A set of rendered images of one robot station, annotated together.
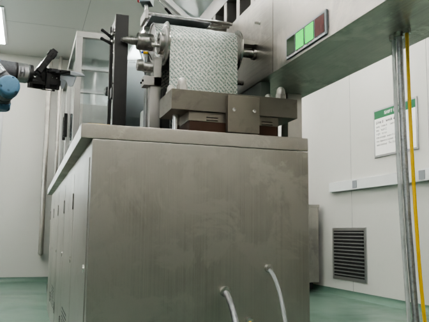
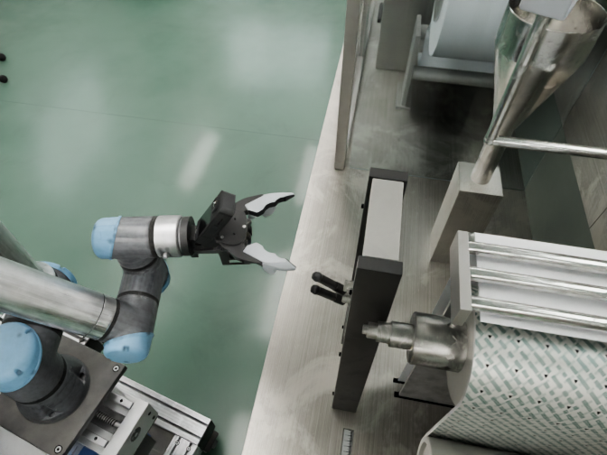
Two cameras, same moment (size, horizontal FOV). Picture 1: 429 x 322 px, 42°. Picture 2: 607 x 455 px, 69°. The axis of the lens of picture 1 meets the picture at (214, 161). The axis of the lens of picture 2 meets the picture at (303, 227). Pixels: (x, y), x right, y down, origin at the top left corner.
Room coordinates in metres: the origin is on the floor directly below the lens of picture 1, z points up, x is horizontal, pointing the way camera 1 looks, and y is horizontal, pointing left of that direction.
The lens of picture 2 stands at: (1.81, 0.31, 1.85)
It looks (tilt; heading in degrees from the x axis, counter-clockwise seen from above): 52 degrees down; 29
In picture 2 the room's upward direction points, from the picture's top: straight up
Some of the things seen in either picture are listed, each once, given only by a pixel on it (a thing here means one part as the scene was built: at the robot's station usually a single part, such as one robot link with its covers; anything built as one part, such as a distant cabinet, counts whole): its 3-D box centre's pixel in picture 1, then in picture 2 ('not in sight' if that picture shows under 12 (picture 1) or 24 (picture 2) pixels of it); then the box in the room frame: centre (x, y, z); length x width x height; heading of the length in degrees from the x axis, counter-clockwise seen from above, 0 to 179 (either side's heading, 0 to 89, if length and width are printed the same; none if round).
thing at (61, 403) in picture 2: not in sight; (45, 382); (1.82, 0.96, 0.87); 0.15 x 0.15 x 0.10
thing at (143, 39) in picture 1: (144, 41); (435, 341); (2.08, 0.27, 1.33); 0.06 x 0.06 x 0.06; 18
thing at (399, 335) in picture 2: (129, 39); (387, 332); (2.06, 0.33, 1.33); 0.06 x 0.03 x 0.03; 108
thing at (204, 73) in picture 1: (203, 82); not in sight; (1.83, 0.04, 1.11); 0.23 x 0.01 x 0.18; 108
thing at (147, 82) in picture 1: (150, 102); not in sight; (1.87, 0.22, 1.05); 0.06 x 0.05 x 0.31; 108
